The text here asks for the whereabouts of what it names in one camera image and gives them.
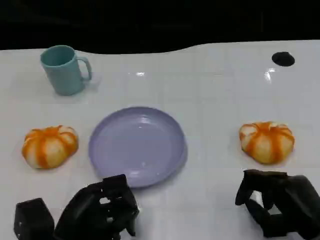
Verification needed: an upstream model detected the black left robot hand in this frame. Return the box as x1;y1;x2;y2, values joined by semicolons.
53;174;140;240

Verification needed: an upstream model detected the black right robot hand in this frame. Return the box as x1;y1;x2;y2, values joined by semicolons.
234;169;320;240

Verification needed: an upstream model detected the orange and white bread roll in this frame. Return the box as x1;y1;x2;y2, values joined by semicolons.
21;125;80;170
238;121;295;165

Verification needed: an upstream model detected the lilac plate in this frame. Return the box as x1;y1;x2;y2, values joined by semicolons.
88;106;188;189

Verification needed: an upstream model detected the pale green mug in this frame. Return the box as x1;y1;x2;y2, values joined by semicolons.
39;44;93;97

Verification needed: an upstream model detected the black round table grommet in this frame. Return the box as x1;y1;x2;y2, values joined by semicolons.
271;51;296;67

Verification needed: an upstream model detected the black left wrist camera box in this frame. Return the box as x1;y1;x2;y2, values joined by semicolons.
14;197;55;240

